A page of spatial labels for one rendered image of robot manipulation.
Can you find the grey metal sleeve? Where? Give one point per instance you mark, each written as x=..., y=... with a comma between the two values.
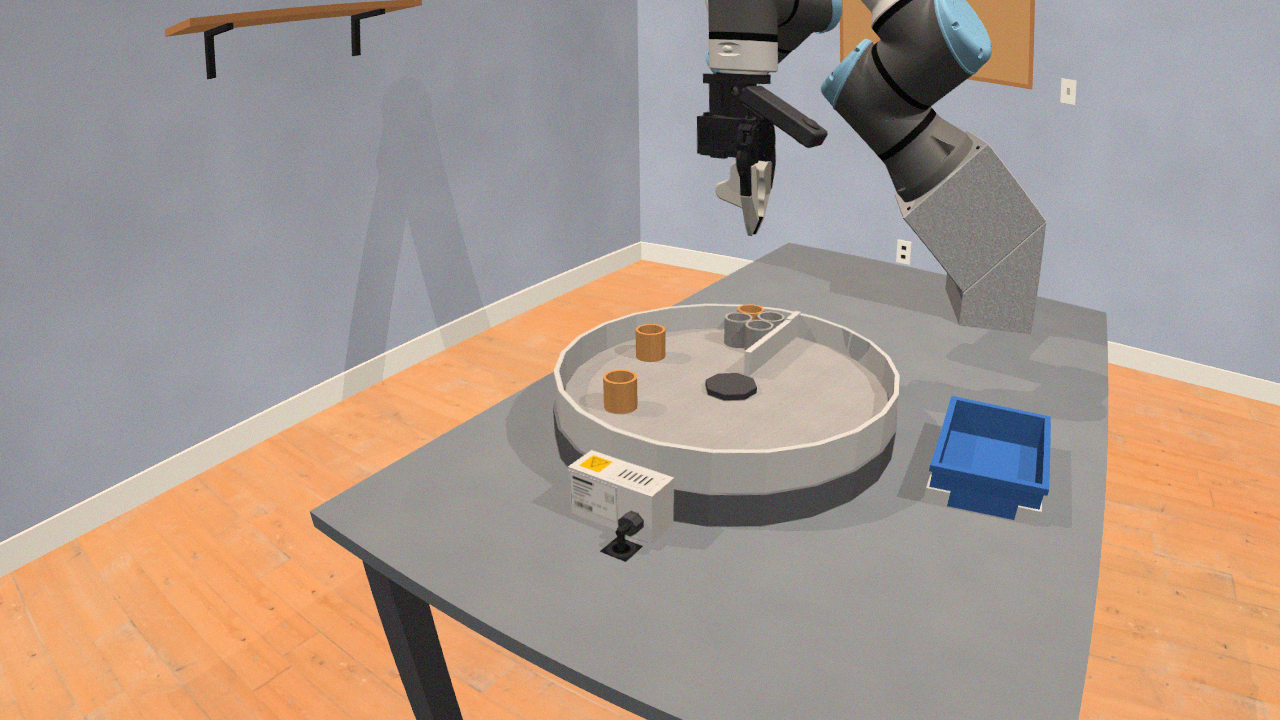
x=734, y=331
x=773, y=317
x=755, y=330

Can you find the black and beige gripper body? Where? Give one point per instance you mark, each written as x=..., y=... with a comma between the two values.
x=721, y=135

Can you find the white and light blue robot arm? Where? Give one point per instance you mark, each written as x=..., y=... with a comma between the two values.
x=926, y=49

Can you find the blue crate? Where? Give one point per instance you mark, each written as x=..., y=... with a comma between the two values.
x=997, y=440

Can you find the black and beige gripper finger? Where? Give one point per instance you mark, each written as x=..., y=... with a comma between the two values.
x=766, y=176
x=741, y=189

